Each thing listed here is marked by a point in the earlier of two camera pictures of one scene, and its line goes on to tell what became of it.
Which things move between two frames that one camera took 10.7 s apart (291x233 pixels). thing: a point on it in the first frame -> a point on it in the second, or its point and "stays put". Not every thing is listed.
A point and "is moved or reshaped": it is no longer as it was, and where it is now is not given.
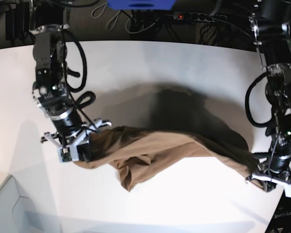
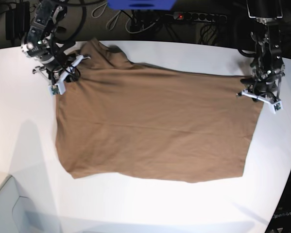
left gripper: (73, 138) -> (59, 76)
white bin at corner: (10, 212) stays put
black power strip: (198, 16) stays put
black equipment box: (17, 22) stays put
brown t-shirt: (132, 148) is moved or reshaped
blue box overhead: (141, 5) stays put
